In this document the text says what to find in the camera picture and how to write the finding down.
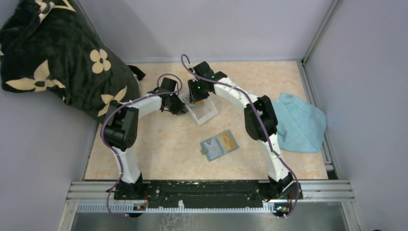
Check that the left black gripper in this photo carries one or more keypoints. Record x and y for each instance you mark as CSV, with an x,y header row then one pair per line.
x,y
179,109

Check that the light blue towel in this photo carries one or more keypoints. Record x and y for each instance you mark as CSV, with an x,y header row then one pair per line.
x,y
301,126

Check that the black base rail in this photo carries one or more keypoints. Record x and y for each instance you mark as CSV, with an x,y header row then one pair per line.
x,y
207,194

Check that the white credit card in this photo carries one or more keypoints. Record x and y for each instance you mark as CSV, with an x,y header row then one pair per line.
x,y
213,149

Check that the black floral blanket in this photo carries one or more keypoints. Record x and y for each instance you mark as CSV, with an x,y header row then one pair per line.
x,y
48,45

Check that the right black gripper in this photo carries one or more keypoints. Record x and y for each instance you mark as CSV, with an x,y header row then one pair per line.
x,y
194,97

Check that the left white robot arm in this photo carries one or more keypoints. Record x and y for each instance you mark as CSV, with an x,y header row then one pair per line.
x,y
120,127

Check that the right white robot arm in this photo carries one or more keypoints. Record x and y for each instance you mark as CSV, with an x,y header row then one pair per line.
x,y
260,124

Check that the translucent white plastic bin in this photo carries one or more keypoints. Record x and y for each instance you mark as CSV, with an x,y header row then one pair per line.
x,y
200,113

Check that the yellow credit card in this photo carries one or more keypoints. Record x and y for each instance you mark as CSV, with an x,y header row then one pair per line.
x,y
227,142

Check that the aluminium frame rail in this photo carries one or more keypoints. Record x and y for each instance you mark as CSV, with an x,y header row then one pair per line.
x,y
96,196

